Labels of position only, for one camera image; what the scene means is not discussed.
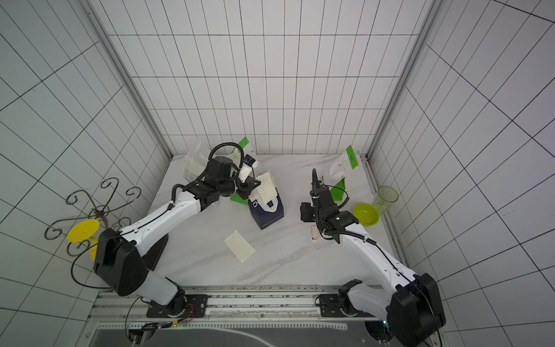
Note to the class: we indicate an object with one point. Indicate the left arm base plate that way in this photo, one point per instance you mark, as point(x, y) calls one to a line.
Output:
point(191, 306)

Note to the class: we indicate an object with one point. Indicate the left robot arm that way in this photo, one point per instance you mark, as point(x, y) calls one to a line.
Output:
point(119, 254)

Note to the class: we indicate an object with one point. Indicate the navy blue beige bag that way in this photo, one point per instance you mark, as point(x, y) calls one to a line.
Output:
point(266, 214)

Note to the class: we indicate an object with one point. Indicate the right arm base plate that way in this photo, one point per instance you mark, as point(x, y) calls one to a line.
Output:
point(330, 307)

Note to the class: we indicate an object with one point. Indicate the green white bag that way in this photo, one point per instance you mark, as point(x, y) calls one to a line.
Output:
point(339, 170)
point(244, 190)

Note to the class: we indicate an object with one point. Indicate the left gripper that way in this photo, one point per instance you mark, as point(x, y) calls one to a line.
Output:
point(248, 186)

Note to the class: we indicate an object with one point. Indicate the cream receipt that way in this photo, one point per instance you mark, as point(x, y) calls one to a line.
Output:
point(267, 190)
point(239, 246)
point(192, 169)

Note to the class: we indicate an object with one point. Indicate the aluminium mounting rail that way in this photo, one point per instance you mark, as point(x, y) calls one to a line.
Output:
point(229, 304)

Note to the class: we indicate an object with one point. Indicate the black wire scroll stand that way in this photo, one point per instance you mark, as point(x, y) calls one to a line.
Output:
point(105, 203)

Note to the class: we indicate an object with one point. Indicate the clear green plastic cup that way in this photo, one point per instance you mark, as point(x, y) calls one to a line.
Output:
point(385, 198)

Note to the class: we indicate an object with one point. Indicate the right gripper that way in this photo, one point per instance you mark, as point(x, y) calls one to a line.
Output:
point(316, 194)

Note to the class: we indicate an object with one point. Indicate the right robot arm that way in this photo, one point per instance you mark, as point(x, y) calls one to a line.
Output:
point(409, 305)

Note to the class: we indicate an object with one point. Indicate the lime green bowl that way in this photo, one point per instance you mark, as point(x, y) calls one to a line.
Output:
point(366, 214)

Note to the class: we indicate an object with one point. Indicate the yellow plastic goblet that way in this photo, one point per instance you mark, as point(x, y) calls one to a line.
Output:
point(84, 232)

